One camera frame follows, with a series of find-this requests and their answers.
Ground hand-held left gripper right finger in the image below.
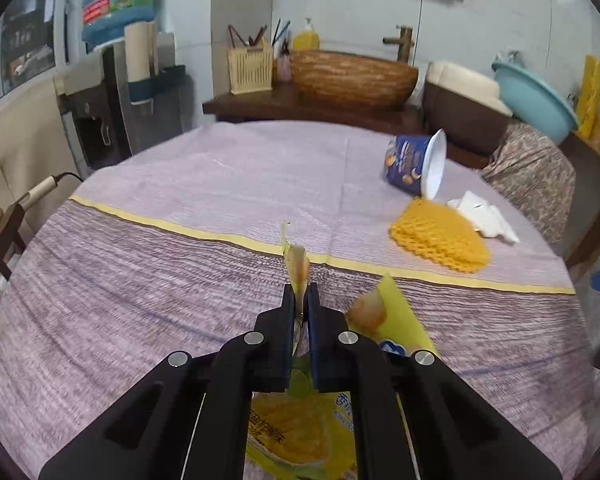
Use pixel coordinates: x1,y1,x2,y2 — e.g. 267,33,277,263
304,282,563,480

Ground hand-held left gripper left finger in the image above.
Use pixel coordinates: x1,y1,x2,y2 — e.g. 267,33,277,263
39,282,297,480

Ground yellow snack packet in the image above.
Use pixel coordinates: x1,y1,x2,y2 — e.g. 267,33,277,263
245,220,438,478

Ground striped purple tablecloth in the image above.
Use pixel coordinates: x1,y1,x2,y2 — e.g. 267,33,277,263
0,120,600,480

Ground yellow foam fruit net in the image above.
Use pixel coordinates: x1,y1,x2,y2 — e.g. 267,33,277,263
389,197,493,275

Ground blue paper snack cup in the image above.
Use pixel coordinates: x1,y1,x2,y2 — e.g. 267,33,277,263
382,129,448,200

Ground crumpled white tissue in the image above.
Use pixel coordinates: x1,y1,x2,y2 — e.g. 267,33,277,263
447,191,521,245

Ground dark wooden counter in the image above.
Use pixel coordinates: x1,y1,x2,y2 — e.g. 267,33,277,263
202,82,491,168

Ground brown woven washbasin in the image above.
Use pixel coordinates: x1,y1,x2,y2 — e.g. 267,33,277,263
289,50,420,110

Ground brown and cream stool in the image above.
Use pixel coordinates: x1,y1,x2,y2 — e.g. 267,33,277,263
422,60,515,157

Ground small pink bottle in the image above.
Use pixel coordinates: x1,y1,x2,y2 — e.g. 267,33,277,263
277,42,293,83

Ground floral patterned cloth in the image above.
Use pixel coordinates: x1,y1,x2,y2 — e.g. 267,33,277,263
480,120,578,261

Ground cream utensil basket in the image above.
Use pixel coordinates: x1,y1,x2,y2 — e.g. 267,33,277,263
228,37,274,95

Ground grey water dispenser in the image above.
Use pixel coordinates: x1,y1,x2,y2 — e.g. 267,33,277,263
60,42,191,171

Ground dark teal holder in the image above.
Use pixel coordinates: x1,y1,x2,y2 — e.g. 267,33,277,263
127,65,188,106

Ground yellow soap pump bottle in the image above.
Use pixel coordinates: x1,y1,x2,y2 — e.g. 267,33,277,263
292,17,321,52

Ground dark wooden chair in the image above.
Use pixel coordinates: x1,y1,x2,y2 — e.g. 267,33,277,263
0,202,28,311

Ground brown chopsticks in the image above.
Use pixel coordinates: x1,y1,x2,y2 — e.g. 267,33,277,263
228,24,269,48

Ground brass faucet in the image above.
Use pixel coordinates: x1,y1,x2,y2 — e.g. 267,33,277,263
382,25,415,63

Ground wooden side cabinet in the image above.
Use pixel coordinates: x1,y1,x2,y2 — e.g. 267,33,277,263
557,130,600,268

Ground teal plastic basin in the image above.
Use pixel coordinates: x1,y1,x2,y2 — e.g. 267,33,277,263
491,60,580,145

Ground beige padded panel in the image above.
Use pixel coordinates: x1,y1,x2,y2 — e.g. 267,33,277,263
0,72,86,211

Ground tall yellow packet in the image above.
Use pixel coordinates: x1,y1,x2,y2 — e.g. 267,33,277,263
576,55,600,141

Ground blue water jug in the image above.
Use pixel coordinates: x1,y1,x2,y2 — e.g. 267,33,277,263
81,0,162,46

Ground dark framed window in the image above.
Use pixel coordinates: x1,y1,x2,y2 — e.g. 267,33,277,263
0,0,76,106

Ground beige handled tool with cable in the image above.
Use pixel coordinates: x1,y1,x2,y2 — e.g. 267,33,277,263
19,172,83,211

